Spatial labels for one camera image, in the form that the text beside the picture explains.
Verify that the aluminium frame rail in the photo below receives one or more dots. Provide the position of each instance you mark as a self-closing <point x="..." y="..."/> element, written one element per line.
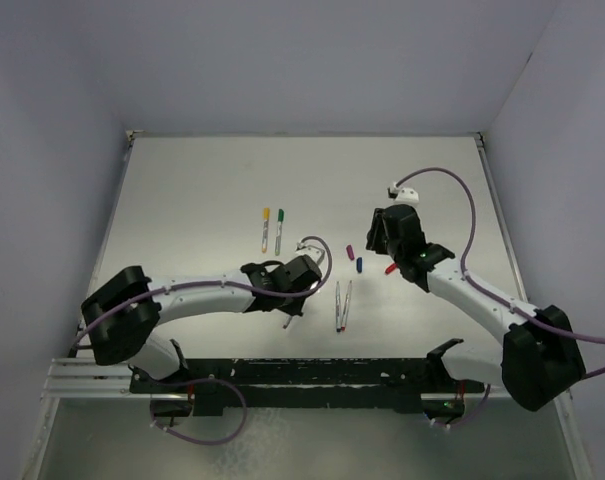
<point x="193" y="207"/>

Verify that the red pen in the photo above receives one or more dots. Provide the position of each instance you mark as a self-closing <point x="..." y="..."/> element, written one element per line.
<point x="346" y="307"/>

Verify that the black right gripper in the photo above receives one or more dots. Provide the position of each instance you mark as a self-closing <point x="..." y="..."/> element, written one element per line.
<point x="373" y="236"/>

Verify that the green pen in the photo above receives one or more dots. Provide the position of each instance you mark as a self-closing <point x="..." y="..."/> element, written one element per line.
<point x="278" y="238"/>

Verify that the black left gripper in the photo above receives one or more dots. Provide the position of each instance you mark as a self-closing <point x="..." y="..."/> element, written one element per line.
<point x="294" y="308"/>

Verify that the purple pen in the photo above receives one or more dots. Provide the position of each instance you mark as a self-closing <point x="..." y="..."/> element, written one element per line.
<point x="288" y="322"/>

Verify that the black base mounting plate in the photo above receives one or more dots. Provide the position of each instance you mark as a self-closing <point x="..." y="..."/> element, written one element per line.
<point x="396" y="384"/>

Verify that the yellow pen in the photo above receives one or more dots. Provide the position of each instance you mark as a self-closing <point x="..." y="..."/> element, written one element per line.
<point x="265" y="235"/>

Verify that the blue pen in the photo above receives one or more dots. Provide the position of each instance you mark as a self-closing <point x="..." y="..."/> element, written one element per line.
<point x="338" y="325"/>

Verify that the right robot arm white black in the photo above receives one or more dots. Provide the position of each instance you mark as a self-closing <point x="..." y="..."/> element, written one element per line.
<point x="535" y="358"/>

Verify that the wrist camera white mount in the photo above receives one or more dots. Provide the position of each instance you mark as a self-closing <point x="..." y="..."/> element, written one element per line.
<point x="403" y="195"/>
<point x="316" y="253"/>

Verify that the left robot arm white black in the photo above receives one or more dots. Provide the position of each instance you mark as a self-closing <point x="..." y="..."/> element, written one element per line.
<point x="121" y="315"/>

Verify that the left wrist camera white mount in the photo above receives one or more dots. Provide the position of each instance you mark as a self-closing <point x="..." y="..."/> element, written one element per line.
<point x="316" y="253"/>

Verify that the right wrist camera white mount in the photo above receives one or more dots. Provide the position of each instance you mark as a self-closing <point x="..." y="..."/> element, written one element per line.
<point x="403" y="195"/>

